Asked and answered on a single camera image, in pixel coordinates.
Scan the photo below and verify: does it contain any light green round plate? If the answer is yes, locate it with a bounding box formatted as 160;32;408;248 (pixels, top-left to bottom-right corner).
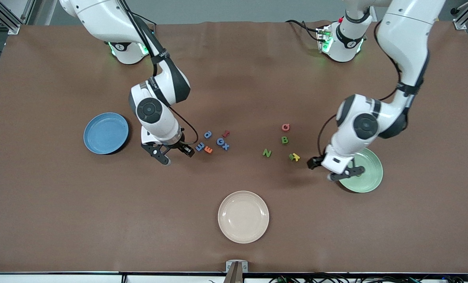
338;147;383;193

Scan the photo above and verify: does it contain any blue round plate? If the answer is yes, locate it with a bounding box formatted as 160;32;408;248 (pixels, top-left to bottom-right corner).
83;112;129;155

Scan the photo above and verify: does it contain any brown table cover sheet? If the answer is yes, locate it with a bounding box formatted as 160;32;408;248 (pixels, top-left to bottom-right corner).
0;20;468;274

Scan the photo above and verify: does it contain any beige round plate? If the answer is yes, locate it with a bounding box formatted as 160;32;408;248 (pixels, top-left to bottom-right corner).
217;191;270;244

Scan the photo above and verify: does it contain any black cable bundle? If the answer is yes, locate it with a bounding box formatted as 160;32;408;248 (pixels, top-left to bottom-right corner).
269;272;468;283

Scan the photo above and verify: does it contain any grey metal camera mount bracket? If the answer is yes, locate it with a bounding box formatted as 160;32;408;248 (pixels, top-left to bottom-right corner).
223;260;249;283

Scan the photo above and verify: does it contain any black left arm base cable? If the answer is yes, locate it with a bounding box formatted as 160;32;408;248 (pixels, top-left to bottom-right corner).
285;19;322;40

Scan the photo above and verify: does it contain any white table edge rail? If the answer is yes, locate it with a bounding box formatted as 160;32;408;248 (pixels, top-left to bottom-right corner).
0;271;468;283

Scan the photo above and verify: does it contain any aluminium frame profile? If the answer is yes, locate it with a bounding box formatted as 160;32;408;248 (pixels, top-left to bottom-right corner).
0;0;34;35
452;0;468;30

